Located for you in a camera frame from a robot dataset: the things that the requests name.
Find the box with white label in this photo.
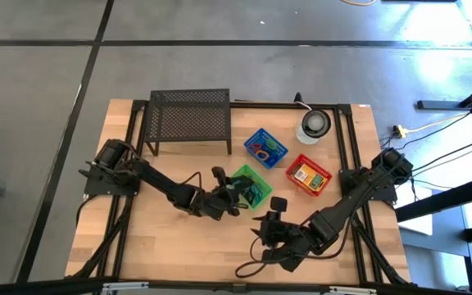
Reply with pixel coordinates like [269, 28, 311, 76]
[293, 165, 312, 184]

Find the yellow floor cable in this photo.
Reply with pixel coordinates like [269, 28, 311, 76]
[339, 0, 379, 7]

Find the red plastic basket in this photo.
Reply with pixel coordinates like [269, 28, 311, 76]
[284, 153, 334, 197]

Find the air purifier power plug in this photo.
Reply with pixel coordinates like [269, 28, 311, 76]
[293, 92, 314, 112]

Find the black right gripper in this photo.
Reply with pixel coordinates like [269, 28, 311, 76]
[250, 196, 315, 273]

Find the blue plastic basket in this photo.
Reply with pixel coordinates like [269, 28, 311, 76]
[243, 127, 290, 170]

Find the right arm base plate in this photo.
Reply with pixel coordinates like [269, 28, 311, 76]
[339, 167, 399, 205]

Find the green plastic basket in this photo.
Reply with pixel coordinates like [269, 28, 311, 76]
[230, 164, 275, 211]

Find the blue rubber band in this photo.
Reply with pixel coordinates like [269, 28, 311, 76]
[247, 184, 264, 206]

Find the black perforated metal shelf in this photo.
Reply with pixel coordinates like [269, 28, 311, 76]
[143, 88, 234, 157]

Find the black desk foot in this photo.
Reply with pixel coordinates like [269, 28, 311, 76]
[416, 76, 472, 111]

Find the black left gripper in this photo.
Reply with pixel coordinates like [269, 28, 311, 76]
[194, 166, 257, 220]

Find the silver frame bracket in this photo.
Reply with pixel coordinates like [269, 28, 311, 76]
[329, 285, 379, 295]
[102, 281, 150, 293]

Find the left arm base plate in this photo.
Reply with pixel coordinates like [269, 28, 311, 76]
[79, 166, 141, 197]

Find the black desk crossbar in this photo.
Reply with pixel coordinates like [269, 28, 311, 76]
[395, 175, 472, 223]

